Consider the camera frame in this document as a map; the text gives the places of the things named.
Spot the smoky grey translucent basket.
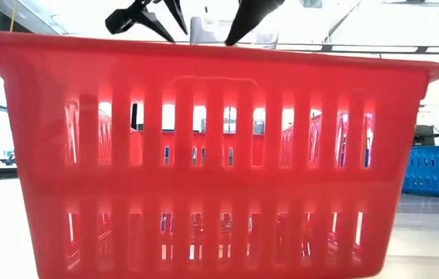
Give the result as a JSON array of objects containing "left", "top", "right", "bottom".
[{"left": 189, "top": 15, "right": 281, "bottom": 50}]

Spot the red plastic slotted basket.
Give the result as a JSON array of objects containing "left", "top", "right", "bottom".
[{"left": 0, "top": 30, "right": 439, "bottom": 279}]

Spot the dark box device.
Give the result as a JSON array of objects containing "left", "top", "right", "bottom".
[{"left": 413, "top": 124, "right": 437, "bottom": 147}]

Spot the yellow cable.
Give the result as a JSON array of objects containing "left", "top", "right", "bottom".
[{"left": 8, "top": 0, "right": 18, "bottom": 34}]

